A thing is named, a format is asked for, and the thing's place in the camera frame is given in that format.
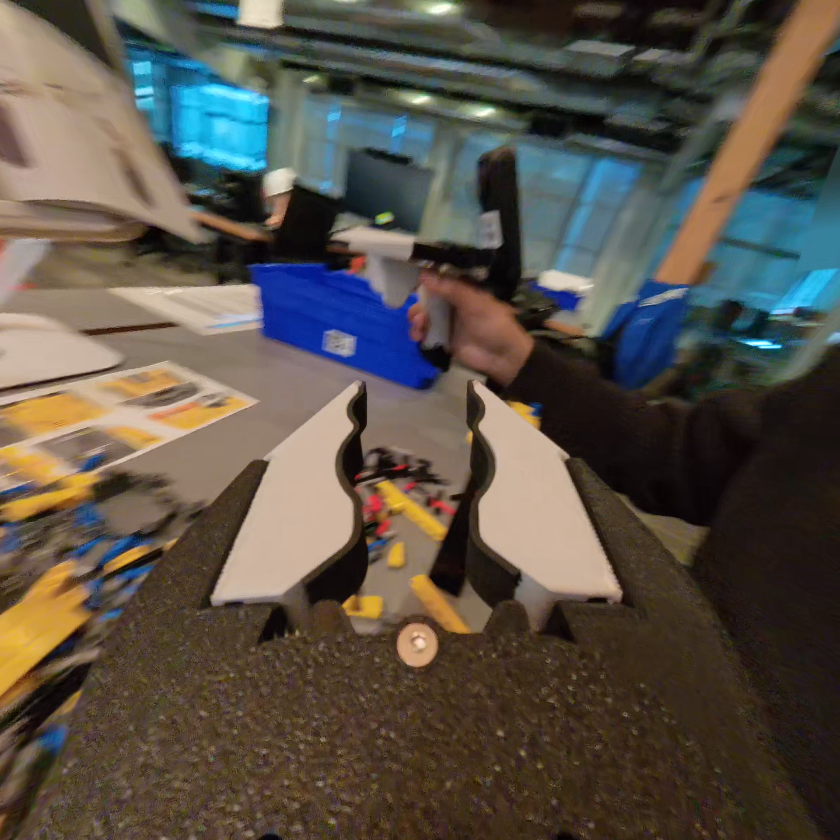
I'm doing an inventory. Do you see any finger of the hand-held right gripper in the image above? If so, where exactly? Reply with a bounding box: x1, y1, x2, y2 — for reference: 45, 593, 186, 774
333, 227, 422, 260

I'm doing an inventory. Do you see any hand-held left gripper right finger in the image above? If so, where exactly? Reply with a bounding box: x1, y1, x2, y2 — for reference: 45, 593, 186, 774
465, 379, 624, 630

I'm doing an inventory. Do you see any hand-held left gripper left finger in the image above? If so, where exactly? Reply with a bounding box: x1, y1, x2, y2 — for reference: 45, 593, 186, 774
209, 381, 370, 623

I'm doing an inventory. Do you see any person's right forearm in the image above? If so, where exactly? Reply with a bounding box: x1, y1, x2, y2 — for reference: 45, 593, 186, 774
505, 341, 840, 526

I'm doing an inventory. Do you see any person's right hand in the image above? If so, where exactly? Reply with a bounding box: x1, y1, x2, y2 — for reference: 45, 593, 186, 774
407, 270, 535, 389

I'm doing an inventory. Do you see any black computer monitor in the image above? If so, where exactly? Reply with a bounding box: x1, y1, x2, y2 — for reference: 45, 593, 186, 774
343, 148, 435, 235

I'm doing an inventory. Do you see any blue plastic bin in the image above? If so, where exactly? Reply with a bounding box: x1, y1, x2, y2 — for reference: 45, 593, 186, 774
248, 261, 442, 392

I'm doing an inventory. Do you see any pile of black red pins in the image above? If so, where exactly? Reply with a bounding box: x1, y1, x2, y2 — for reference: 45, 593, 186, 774
354, 446, 460, 526

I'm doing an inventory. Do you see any blue jacket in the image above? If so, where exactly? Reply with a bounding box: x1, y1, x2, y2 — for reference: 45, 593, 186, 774
598, 279, 691, 391

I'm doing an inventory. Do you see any white paper document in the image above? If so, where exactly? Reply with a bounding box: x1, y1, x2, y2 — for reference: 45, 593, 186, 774
110, 283, 265, 337

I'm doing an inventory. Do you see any printed instruction sheet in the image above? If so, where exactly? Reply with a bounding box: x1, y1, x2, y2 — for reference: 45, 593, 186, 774
0, 360, 260, 490

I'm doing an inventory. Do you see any pile of mixed toy bricks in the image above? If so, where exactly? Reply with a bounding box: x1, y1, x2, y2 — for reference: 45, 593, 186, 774
0, 469, 204, 828

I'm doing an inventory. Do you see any white flat rounded device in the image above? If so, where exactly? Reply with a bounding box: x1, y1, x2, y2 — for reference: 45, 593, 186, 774
0, 312, 126, 392

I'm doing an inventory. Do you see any white printed booklet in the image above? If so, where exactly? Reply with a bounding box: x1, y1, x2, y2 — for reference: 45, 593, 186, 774
0, 0, 206, 245

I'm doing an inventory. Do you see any wooden post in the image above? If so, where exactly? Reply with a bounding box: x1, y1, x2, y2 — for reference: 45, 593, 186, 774
655, 0, 840, 284

